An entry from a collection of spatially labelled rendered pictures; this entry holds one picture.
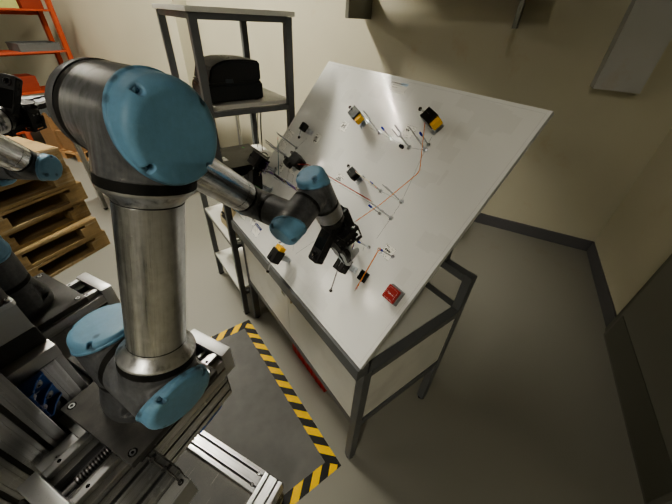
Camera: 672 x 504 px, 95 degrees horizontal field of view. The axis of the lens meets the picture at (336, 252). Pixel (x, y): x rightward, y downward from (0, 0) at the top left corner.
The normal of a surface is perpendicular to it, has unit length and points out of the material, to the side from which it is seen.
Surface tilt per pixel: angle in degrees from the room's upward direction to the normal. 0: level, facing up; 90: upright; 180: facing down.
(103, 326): 8
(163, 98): 84
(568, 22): 90
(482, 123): 50
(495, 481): 0
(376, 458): 0
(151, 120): 83
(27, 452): 90
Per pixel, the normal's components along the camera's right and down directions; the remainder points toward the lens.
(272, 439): 0.05, -0.79
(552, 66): -0.45, 0.52
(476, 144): -0.59, -0.26
